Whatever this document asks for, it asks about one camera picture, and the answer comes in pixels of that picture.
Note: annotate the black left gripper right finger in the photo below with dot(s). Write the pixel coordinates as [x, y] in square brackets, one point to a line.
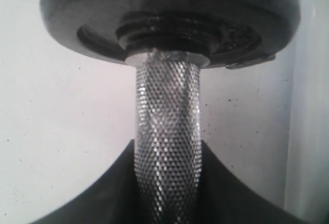
[223, 198]

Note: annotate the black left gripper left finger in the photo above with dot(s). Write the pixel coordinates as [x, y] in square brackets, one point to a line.
[111, 199]

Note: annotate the chrome threaded dumbbell bar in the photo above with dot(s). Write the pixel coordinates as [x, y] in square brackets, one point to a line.
[168, 144]

